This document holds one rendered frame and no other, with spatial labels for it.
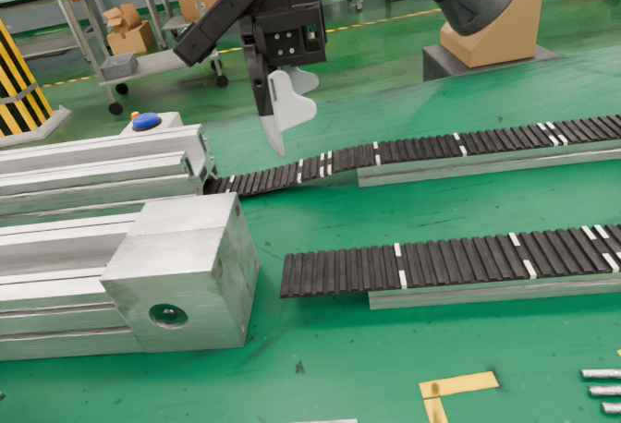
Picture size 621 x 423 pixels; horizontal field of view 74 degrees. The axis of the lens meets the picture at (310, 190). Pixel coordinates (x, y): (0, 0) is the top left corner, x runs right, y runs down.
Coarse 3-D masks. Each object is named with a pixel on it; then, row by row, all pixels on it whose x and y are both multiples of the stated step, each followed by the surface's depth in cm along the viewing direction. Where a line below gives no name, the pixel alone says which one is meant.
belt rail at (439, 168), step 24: (576, 144) 47; (600, 144) 47; (360, 168) 50; (384, 168) 50; (408, 168) 50; (432, 168) 51; (456, 168) 50; (480, 168) 49; (504, 168) 49; (528, 168) 49
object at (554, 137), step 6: (540, 126) 50; (546, 126) 50; (552, 126) 50; (546, 132) 49; (552, 132) 49; (558, 132) 48; (546, 138) 48; (552, 138) 48; (558, 138) 47; (564, 138) 47; (552, 144) 47; (558, 144) 47; (564, 144) 47
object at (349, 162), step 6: (342, 150) 54; (348, 150) 54; (354, 150) 53; (342, 156) 53; (348, 156) 52; (354, 156) 52; (342, 162) 52; (348, 162) 51; (354, 162) 50; (342, 168) 51; (348, 168) 50; (354, 168) 50
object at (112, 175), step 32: (192, 128) 54; (0, 160) 57; (32, 160) 57; (64, 160) 57; (96, 160) 56; (128, 160) 50; (160, 160) 48; (192, 160) 56; (0, 192) 51; (32, 192) 52; (64, 192) 51; (96, 192) 50; (128, 192) 50; (160, 192) 50; (192, 192) 51; (0, 224) 54
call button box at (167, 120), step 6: (162, 114) 68; (168, 114) 67; (174, 114) 67; (162, 120) 65; (168, 120) 65; (174, 120) 65; (180, 120) 68; (132, 126) 65; (150, 126) 64; (156, 126) 64; (162, 126) 63; (168, 126) 64; (174, 126) 65; (180, 126) 68; (126, 132) 64; (132, 132) 63; (138, 132) 63
